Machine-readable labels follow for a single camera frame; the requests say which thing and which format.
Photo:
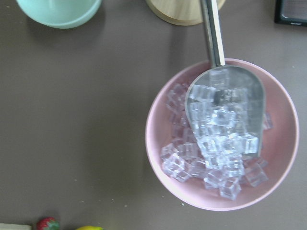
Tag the pile of clear ice cubes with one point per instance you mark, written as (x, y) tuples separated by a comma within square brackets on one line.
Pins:
[(212, 137)]

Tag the metal ice scoop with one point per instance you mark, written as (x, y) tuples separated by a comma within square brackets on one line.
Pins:
[(231, 78)]

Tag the wooden cup stand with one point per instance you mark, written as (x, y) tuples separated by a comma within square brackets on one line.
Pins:
[(177, 12)]

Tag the pink bowl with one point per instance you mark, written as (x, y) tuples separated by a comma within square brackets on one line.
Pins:
[(280, 143)]

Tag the yellow lemon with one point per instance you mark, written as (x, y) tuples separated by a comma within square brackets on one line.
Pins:
[(89, 227)]

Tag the mint green bowl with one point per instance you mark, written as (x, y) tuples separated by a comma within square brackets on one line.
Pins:
[(62, 14)]

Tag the red strawberry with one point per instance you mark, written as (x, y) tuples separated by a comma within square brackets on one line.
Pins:
[(47, 223)]

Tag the black framed tray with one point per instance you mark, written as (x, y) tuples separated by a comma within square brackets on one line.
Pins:
[(291, 12)]

